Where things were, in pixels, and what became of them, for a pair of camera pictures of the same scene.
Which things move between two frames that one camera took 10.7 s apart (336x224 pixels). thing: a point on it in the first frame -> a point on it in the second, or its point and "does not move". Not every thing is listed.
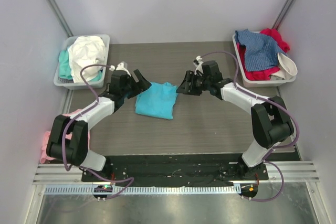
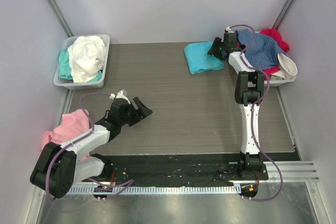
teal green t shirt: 65,68 does not move
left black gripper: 135,84 -> 133,114
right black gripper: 196,83 -> 220,48
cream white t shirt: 288,68 does not move
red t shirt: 262,75 does not move
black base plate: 169,170 does not move
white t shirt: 84,51 does not move
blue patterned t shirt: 260,51 does not move
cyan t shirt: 158,100 -> 198,59
